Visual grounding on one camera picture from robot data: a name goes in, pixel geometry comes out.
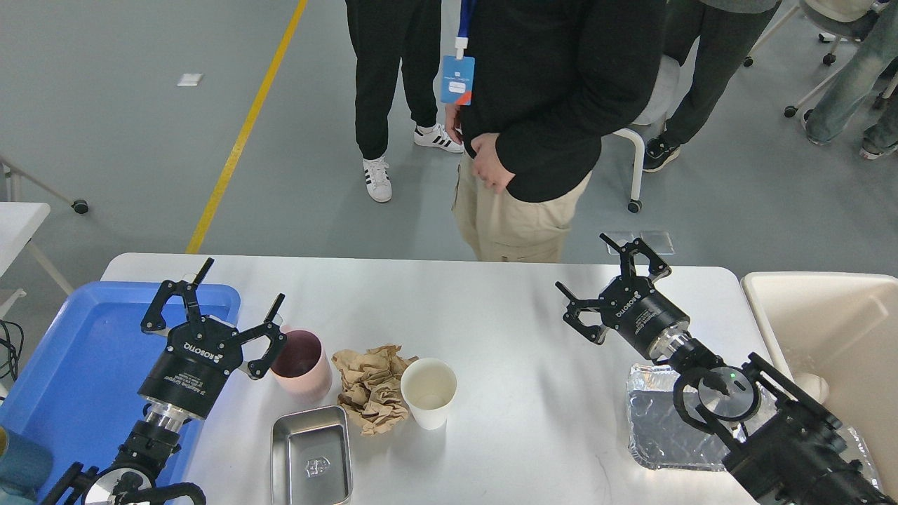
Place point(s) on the aluminium foil tray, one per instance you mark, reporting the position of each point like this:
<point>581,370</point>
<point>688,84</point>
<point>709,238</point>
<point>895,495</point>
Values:
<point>660,439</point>

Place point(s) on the person in blue jeans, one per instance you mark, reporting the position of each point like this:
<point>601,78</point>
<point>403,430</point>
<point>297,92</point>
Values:
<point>823,123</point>

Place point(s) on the crumpled brown paper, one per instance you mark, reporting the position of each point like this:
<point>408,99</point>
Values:
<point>371,387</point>

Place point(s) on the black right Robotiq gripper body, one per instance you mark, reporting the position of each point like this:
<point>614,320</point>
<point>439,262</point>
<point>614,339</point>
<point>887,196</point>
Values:
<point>644,317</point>

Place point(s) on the stainless steel rectangular tray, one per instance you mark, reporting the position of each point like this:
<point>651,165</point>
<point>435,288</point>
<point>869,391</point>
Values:
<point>311,461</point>

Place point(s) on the blue plastic tray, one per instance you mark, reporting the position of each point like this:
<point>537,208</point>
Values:
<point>78,396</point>

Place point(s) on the pink ribbed mug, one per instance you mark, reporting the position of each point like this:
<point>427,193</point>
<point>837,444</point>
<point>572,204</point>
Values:
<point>302,368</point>

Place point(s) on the white paper cup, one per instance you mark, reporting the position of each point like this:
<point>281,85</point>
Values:
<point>428,386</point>

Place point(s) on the teal object at corner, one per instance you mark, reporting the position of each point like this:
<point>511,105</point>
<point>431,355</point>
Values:
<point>25,467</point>

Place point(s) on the white side table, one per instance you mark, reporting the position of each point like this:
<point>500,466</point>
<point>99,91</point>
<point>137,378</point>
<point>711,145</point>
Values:
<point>19,222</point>

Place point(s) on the beige plastic bin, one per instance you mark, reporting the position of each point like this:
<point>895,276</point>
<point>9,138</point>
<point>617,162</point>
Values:
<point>835,334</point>

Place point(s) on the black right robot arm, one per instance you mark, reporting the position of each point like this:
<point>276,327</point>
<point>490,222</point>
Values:
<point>784,447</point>

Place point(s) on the person in black trousers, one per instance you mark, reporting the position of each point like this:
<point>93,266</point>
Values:
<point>391,40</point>

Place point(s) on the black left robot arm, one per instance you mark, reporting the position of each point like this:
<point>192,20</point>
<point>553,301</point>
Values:
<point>131,478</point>

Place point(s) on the blue lanyard badge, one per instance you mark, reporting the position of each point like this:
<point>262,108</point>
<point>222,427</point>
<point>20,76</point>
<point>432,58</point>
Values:
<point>457,81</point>

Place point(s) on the person in khaki trousers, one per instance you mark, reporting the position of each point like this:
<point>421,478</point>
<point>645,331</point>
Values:
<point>551,78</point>

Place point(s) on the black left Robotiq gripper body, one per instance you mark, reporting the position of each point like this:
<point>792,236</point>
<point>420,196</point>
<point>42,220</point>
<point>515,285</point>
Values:
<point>194,366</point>

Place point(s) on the person in dark trousers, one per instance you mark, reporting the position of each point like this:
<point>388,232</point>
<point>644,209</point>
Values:
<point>725,31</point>

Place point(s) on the grey white office chair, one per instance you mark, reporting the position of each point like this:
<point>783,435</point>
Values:
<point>658,105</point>

